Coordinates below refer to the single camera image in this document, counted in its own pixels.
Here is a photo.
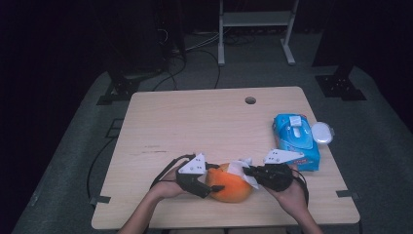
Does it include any left hand-held gripper cable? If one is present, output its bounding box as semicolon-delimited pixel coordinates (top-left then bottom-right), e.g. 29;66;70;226
150;153;197;190

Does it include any white wet wipe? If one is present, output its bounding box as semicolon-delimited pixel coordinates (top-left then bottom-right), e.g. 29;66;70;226
226;157;260;190

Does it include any person's left hand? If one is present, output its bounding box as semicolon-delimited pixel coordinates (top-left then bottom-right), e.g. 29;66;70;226
148;168;193;202

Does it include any person's right hand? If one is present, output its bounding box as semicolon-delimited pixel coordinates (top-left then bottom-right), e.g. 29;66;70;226
264;163;310;217

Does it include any white floor cable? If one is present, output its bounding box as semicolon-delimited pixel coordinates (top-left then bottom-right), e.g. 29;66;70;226
185;30;222;53

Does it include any blue wet wipes pack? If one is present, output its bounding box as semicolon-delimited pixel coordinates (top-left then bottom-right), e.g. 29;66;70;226
272;112;336;173

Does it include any black floor cable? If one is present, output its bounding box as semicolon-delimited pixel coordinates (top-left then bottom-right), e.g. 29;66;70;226
152;53;188;93
86;136;115;200
194;48;222;90

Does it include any orange plush toy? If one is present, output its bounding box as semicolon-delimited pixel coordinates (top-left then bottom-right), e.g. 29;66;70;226
205;163;254;204

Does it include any hand-held gripper cable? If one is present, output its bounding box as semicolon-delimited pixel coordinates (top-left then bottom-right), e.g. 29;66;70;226
291;169;311;208
150;153;197;190

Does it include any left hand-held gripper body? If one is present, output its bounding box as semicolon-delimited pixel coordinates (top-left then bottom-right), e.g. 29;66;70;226
175;152;212;200

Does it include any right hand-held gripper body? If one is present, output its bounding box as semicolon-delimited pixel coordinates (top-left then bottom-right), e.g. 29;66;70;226
252;148;306;193

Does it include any right hand-held gripper cable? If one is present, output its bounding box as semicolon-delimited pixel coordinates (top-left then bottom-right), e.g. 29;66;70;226
291;169;311;208

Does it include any white metal stand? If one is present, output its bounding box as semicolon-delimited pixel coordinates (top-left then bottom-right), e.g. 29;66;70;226
217;0;300;67

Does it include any black stand base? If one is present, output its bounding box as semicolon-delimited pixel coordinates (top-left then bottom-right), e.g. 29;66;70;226
315;64;368;102
96;69;141;106

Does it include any black tape strip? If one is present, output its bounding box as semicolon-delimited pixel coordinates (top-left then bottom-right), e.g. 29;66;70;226
335;189;360;200
89;194;112;206

